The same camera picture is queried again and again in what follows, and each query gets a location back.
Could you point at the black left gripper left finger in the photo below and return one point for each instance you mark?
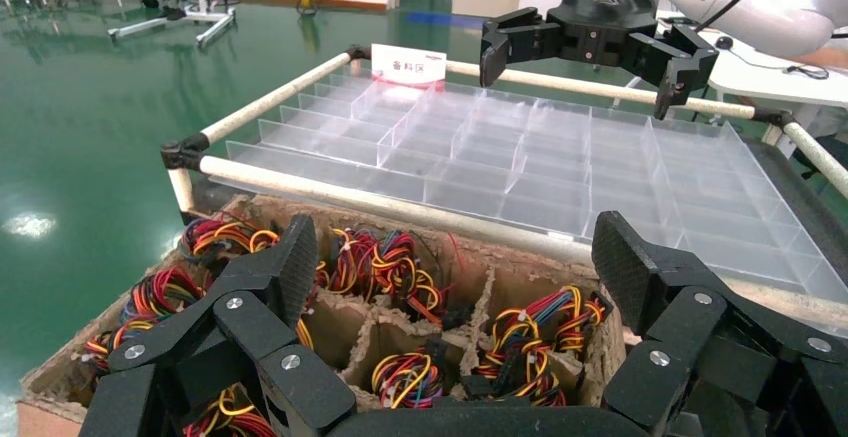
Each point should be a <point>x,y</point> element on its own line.
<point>199,348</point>

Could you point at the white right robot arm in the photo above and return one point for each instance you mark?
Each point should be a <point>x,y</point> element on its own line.
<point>782,10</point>

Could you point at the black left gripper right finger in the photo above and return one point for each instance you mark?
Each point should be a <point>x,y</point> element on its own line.
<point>702,354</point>

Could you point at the clear acrylic divider tray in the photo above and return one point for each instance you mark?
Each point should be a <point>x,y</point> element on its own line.
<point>563,169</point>

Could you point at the white desk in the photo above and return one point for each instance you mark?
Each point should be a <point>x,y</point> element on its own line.
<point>768,76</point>

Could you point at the white sign card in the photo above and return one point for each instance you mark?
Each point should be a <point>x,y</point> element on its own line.
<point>407,63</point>

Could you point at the brown cardboard divider box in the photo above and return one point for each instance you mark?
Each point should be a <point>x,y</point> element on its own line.
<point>391,334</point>

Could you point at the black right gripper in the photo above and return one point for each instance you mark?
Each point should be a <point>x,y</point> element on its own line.
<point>606,16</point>

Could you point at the black computer mouse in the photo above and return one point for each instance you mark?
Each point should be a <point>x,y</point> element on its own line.
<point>724,42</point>

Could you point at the white floor stand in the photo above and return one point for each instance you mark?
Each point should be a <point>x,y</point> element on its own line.
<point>199,16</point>

